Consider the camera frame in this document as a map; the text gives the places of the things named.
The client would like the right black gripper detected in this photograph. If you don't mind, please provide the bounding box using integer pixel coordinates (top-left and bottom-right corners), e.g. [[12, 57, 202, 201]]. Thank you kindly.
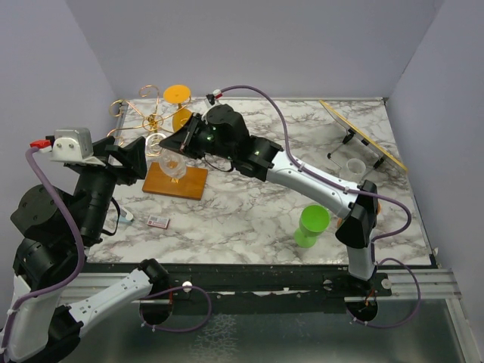
[[159, 114, 234, 163]]

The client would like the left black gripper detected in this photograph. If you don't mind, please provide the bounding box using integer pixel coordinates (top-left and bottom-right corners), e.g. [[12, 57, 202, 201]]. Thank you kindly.
[[76, 135, 149, 240]]

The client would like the yellow plastic wine glass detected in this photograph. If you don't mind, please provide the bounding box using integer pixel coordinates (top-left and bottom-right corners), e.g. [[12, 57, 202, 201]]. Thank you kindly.
[[163, 84, 192, 132]]

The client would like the green plastic wine glass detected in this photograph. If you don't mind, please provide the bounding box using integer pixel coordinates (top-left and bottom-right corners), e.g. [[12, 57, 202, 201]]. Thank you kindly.
[[293, 205, 330, 248]]

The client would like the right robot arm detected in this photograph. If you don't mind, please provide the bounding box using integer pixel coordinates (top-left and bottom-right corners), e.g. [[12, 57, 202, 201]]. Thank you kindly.
[[160, 104, 378, 296]]

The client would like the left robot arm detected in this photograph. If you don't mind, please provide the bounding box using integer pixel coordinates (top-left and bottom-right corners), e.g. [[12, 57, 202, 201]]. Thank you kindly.
[[1, 135, 169, 362]]

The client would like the small white blue object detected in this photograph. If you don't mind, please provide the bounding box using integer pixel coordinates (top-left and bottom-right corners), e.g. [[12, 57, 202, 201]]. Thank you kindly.
[[116, 207, 134, 225]]

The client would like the small red white box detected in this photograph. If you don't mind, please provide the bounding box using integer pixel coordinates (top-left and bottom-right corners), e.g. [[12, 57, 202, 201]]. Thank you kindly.
[[147, 215, 170, 229]]

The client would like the small whiteboard on stand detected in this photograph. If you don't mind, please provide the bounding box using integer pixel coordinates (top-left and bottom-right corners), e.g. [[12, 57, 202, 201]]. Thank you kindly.
[[319, 100, 408, 176]]

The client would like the gold wire glass rack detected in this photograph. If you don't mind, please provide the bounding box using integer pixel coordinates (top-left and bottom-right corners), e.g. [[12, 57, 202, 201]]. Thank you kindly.
[[109, 85, 208, 200]]

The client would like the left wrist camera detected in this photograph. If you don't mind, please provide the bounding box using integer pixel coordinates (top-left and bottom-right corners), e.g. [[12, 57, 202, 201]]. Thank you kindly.
[[29, 127, 105, 166]]

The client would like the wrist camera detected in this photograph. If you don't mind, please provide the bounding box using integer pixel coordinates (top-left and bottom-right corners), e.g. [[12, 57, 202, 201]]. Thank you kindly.
[[29, 127, 105, 166], [205, 89, 222, 108]]

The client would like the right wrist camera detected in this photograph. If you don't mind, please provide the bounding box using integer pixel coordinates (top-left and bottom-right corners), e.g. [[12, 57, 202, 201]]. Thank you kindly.
[[205, 89, 222, 108]]

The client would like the black metal base rail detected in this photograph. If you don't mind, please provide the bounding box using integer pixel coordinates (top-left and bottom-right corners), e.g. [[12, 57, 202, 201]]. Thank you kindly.
[[75, 260, 455, 315]]

